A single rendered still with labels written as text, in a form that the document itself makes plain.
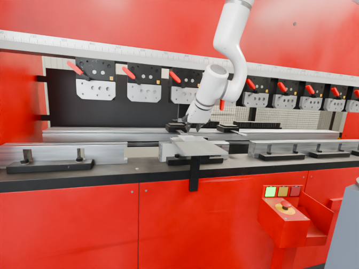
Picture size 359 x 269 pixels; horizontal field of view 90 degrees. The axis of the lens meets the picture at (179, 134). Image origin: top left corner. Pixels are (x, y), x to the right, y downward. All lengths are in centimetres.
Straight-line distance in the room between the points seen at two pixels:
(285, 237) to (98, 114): 127
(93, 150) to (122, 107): 57
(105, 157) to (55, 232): 35
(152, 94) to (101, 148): 34
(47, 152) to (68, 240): 38
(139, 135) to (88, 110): 45
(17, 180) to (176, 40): 83
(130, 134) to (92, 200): 46
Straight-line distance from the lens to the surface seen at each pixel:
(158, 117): 142
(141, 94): 85
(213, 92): 68
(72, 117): 145
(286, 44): 122
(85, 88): 86
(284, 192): 99
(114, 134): 115
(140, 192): 85
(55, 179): 85
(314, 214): 101
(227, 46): 68
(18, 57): 133
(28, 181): 89
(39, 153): 97
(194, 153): 69
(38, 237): 100
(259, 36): 112
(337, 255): 74
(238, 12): 70
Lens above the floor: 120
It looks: 12 degrees down
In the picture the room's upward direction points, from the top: 3 degrees clockwise
